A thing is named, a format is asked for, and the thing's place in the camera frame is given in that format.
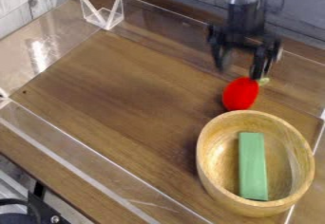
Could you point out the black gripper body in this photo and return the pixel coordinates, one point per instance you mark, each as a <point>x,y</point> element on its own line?
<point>245,23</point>

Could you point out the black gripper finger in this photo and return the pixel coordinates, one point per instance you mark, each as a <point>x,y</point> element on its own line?
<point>221,54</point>
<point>261,62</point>

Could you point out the red plush tomato toy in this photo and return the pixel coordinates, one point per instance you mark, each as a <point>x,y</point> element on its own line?
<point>241,93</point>

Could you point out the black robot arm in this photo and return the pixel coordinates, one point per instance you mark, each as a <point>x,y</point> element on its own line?
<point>243,32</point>

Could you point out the wooden bowl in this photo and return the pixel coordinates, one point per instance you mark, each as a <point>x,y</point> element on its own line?
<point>289,162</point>

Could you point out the green rectangular block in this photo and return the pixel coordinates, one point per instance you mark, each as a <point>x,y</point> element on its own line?
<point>251,166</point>

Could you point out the clear acrylic back wall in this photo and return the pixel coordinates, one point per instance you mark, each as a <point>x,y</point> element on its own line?
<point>167,35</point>

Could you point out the clear acrylic wall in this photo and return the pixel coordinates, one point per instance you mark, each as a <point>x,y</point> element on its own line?
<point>167,35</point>
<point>102,189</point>
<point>40,43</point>

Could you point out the clear acrylic corner bracket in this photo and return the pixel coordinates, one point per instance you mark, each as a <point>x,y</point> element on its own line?
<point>104,18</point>

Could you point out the clear acrylic left wall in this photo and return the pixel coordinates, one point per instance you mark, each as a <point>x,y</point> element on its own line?
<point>40,43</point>

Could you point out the clear acrylic front wall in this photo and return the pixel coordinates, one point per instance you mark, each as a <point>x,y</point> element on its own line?
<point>102,189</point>

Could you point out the black clamp with cable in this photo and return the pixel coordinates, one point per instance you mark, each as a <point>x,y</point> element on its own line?
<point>40,213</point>

